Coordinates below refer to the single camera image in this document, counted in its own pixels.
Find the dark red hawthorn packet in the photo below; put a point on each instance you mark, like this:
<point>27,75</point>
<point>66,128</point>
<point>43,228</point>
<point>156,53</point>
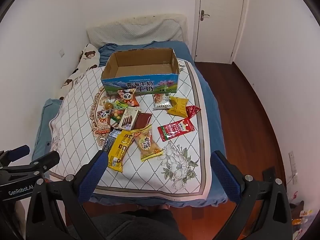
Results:
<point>142,120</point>

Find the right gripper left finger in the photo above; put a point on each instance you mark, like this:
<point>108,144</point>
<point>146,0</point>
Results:
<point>44,219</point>

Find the white walnut snack bag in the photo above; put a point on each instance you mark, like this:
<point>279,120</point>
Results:
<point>161,101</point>

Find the wall power outlet strip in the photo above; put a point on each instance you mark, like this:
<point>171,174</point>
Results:
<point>294,178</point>

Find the cardboard milk box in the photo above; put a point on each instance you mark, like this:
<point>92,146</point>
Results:
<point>149,71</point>

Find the white door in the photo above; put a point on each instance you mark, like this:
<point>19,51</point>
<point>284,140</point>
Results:
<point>217,35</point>

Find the orange panda snack bag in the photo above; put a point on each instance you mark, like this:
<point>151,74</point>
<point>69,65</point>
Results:
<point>127,96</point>

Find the red spicy snack packet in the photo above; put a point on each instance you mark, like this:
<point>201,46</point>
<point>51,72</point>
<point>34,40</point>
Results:
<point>175,129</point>

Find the yellow black biscuit pack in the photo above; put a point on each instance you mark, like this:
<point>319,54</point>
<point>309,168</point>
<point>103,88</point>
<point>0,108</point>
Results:
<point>118,150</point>

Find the small red snack packet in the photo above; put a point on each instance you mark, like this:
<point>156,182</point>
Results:
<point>192,111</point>

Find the blue bed sheet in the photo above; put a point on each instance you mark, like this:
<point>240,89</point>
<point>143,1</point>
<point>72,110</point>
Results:
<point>216,194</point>

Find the door handle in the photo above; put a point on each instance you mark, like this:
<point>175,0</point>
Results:
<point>203,15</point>

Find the blue striped snack bar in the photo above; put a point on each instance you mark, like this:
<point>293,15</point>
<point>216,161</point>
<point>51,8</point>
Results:
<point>113,134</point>

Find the bear pattern pillow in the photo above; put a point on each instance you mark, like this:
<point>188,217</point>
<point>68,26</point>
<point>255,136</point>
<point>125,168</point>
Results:
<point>89,59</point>

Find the white headboard pillow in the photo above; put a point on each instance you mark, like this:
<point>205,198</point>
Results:
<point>140,30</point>

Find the yellow rice cracker bag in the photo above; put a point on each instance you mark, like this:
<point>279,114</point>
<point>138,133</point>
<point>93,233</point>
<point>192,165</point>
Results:
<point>147,146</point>

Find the watermelon candy bag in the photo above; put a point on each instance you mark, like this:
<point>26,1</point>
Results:
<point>117,111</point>

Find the chocolate stick biscuit box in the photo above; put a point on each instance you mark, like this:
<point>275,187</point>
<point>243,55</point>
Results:
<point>128,118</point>

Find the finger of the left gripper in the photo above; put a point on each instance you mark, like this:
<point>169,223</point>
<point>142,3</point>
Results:
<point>6,157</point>
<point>35,168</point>

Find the wall socket plate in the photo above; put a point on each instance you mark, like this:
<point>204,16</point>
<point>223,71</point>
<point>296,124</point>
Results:
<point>61,52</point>

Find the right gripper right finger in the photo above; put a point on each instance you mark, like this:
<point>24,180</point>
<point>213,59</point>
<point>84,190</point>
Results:
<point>274,220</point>

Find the white diamond pattern blanket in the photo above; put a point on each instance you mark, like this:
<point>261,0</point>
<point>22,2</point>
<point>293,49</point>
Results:
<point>181,173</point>

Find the yellow snack bag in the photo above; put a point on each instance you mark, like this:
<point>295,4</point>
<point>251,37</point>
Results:
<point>178,107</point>

